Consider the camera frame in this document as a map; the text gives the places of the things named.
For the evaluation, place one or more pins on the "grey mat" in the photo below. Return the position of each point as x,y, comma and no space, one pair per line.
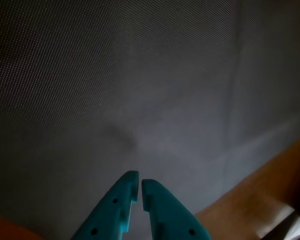
140,75

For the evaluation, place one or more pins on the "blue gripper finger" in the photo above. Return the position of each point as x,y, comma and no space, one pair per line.
107,212
170,215

